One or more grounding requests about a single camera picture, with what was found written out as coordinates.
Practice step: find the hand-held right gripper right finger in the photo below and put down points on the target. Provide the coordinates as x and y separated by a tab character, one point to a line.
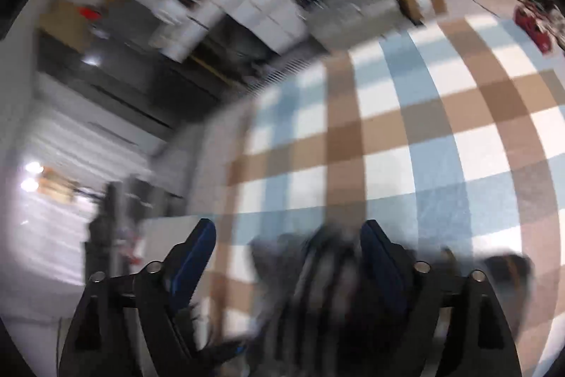
382	266

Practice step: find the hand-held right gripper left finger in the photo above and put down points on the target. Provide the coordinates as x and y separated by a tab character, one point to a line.
192	266

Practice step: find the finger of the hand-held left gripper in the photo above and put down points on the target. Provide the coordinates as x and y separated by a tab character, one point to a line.
229	351

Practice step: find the black white plaid shirt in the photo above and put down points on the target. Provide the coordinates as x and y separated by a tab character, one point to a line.
344	341

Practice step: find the dark stand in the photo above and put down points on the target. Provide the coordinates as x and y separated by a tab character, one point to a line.
108	227

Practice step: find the white curtain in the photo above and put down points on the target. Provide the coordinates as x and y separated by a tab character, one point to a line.
53	218

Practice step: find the white slatted heater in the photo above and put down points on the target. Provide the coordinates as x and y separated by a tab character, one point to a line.
282	72

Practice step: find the silver suitcase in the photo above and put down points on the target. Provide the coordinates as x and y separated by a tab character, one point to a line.
353	12

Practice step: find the white desk with drawers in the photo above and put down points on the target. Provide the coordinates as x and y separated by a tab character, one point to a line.
251	6

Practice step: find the red bag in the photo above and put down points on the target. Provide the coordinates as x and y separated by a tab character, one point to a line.
88	11

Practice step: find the red shoe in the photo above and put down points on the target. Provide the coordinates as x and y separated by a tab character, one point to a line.
534	27

